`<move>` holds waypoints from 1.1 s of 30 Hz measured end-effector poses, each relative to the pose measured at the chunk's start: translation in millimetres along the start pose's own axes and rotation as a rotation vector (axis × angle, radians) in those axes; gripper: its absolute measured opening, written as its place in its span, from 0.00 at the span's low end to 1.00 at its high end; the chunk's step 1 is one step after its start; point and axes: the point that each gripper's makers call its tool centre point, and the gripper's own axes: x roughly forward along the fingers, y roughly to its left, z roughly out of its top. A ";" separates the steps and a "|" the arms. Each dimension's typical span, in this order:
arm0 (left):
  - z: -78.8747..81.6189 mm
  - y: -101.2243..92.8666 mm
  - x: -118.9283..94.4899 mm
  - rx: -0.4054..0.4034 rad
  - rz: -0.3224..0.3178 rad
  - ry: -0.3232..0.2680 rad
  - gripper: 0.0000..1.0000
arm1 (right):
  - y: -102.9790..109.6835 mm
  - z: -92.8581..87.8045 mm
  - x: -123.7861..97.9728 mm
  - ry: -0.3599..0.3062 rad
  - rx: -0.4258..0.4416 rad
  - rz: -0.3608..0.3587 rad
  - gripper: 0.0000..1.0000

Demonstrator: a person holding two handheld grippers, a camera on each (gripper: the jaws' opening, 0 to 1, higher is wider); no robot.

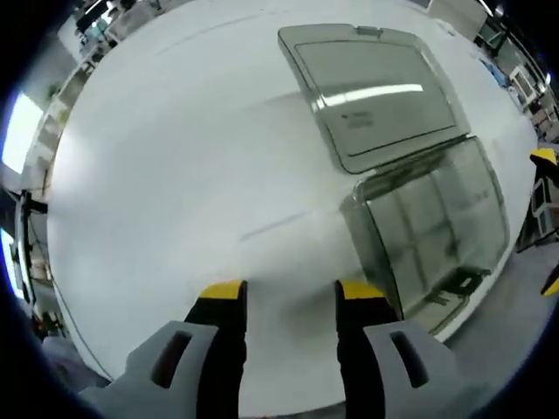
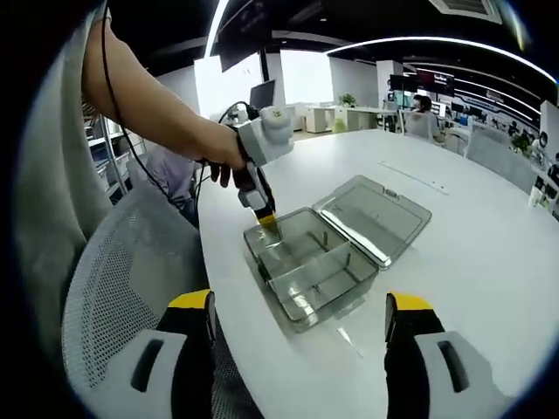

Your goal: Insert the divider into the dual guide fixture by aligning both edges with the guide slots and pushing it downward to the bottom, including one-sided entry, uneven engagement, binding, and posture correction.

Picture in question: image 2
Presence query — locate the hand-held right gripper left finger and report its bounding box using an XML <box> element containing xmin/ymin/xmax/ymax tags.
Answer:
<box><xmin>93</xmin><ymin>288</ymin><xmax>218</xmax><ymax>419</ymax></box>

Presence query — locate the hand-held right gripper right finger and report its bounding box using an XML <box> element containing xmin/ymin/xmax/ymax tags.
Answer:
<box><xmin>383</xmin><ymin>291</ymin><xmax>504</xmax><ymax>419</ymax></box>

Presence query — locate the transparent grey guide fixture box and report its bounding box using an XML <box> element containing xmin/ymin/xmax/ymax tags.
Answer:
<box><xmin>242</xmin><ymin>174</ymin><xmax>433</xmax><ymax>335</ymax></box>

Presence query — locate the person's left hand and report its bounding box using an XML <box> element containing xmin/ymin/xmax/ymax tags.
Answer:
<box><xmin>191</xmin><ymin>128</ymin><xmax>248</xmax><ymax>189</ymax></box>

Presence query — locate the black monitor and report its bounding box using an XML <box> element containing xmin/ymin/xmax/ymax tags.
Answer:
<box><xmin>249</xmin><ymin>79</ymin><xmax>277</xmax><ymax>111</ymax></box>

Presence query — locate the white low cabinet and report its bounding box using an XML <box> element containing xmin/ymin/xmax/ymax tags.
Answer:
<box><xmin>305</xmin><ymin>104</ymin><xmax>382</xmax><ymax>134</ymax></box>

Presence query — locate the black hanging screen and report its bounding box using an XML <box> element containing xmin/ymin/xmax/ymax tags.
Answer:
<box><xmin>217</xmin><ymin>30</ymin><xmax>266</xmax><ymax>74</ymax></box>

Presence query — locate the grey mesh chair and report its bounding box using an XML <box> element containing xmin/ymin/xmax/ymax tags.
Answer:
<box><xmin>60</xmin><ymin>191</ymin><xmax>263</xmax><ymax>419</ymax></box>

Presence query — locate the metal storage shelf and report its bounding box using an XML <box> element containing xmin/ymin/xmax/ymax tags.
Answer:
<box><xmin>82</xmin><ymin>111</ymin><xmax>133</xmax><ymax>198</ymax></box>

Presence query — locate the white paper cup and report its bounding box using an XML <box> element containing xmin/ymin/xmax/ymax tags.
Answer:
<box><xmin>528</xmin><ymin>179</ymin><xmax>548</xmax><ymax>207</ymax></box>

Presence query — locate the person's grey shirt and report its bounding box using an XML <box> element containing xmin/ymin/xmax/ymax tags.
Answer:
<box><xmin>12</xmin><ymin>0</ymin><xmax>111</xmax><ymax>350</ymax></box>

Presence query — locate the white desk partition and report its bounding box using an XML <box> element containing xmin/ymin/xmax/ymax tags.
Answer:
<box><xmin>465</xmin><ymin>124</ymin><xmax>536</xmax><ymax>185</ymax></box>

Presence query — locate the ceiling air vent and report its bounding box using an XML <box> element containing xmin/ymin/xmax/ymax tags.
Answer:
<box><xmin>430</xmin><ymin>0</ymin><xmax>504</xmax><ymax>24</ymax></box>

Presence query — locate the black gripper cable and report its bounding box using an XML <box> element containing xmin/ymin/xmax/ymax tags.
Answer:
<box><xmin>100</xmin><ymin>6</ymin><xmax>254</xmax><ymax>215</ymax></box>

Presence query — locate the red wall screen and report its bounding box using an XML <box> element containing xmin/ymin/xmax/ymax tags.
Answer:
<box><xmin>417</xmin><ymin>67</ymin><xmax>456</xmax><ymax>98</ymax></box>

